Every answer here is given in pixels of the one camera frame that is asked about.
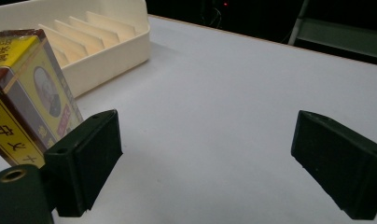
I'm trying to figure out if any yellow and brown carton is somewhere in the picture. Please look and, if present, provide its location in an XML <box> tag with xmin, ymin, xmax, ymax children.
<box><xmin>0</xmin><ymin>28</ymin><xmax>84</xmax><ymax>168</ymax></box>

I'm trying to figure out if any grey metal stand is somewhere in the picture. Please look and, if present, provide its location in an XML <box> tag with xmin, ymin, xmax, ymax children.
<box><xmin>287</xmin><ymin>0</ymin><xmax>377</xmax><ymax>61</ymax></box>

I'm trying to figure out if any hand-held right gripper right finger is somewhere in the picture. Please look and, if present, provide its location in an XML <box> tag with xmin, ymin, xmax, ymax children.
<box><xmin>290</xmin><ymin>109</ymin><xmax>377</xmax><ymax>221</ymax></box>

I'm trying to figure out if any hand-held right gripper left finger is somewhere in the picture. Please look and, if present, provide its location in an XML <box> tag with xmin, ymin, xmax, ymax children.
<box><xmin>0</xmin><ymin>108</ymin><xmax>123</xmax><ymax>224</ymax></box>

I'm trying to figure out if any cream plastic divided organizer tray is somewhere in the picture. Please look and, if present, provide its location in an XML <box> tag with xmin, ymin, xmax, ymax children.
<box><xmin>0</xmin><ymin>0</ymin><xmax>151</xmax><ymax>99</ymax></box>

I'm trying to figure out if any thin dark cable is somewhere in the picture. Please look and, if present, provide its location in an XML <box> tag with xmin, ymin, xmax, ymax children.
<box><xmin>201</xmin><ymin>0</ymin><xmax>224</xmax><ymax>30</ymax></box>

